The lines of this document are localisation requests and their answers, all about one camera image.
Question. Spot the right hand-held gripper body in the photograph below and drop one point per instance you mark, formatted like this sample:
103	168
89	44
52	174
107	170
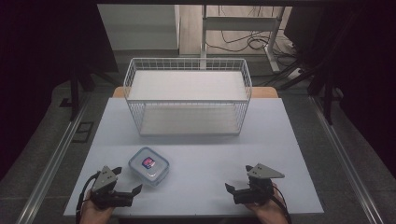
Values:
258	186

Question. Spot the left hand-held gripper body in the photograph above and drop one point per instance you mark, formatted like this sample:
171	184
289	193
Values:
106	186

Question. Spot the clear plastic food container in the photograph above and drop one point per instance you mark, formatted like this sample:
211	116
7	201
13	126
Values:
148	165

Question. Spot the person's right hand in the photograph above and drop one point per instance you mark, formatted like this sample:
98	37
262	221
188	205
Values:
269	211

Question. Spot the person's left hand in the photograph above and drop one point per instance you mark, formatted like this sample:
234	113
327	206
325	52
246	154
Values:
95	213

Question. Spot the black tripod stand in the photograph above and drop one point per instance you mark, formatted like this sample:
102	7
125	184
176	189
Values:
323	84

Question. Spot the white cabinet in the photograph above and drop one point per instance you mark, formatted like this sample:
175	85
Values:
138	26

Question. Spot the black floor bracket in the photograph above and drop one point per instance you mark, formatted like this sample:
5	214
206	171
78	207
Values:
65	102
83	132

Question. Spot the metal floor rail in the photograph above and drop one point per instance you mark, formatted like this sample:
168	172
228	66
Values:
345	158
51	161

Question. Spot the white metal desk frame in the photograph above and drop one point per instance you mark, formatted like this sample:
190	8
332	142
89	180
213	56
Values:
238	23

